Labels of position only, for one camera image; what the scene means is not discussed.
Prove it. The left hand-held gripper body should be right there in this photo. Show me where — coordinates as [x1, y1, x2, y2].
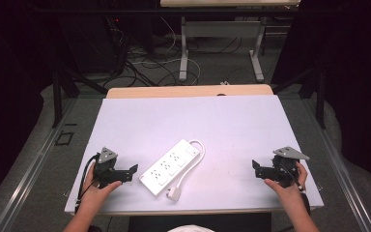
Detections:
[92, 146, 128, 189]

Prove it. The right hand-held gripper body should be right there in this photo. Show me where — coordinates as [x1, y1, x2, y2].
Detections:
[263, 146, 311, 189]

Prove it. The white power strip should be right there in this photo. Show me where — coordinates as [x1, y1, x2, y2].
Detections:
[138, 138, 202, 197]

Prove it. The white power plug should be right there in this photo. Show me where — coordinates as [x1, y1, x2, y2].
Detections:
[166, 186, 183, 203]

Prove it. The white power strip cable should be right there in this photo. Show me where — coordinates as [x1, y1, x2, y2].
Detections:
[174, 138, 207, 191]

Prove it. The person's right hand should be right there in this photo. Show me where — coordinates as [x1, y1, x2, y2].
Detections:
[263, 160, 309, 207]

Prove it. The person's left hand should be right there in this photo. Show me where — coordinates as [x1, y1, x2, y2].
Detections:
[77, 163, 124, 212]

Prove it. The white table mat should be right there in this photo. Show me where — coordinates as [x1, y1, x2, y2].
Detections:
[64, 94, 325, 217]

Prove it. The black metal stand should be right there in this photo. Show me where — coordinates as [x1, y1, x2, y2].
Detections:
[51, 62, 110, 129]
[271, 62, 328, 131]

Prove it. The person's white clothing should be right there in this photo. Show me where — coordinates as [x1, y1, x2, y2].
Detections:
[167, 224, 215, 232]

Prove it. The wooden table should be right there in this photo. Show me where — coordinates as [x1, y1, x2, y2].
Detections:
[105, 83, 274, 100]

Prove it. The dark equipment rack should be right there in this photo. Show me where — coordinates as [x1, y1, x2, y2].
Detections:
[57, 13, 157, 75]

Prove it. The white desk in background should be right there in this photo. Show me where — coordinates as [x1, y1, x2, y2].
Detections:
[159, 0, 301, 83]

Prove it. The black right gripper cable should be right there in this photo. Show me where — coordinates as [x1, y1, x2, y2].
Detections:
[279, 162, 305, 193]

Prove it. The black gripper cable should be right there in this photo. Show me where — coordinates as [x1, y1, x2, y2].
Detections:
[279, 162, 305, 193]
[74, 154, 100, 215]

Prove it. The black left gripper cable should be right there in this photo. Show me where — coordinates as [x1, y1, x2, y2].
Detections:
[74, 154, 100, 215]

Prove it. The black floor socket frame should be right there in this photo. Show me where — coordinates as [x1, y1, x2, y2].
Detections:
[54, 130, 75, 147]

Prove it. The metal floor rail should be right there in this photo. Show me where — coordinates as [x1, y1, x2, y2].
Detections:
[0, 98, 79, 232]
[302, 98, 371, 232]

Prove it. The tangle of floor cables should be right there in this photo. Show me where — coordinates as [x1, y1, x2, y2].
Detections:
[102, 15, 249, 88]

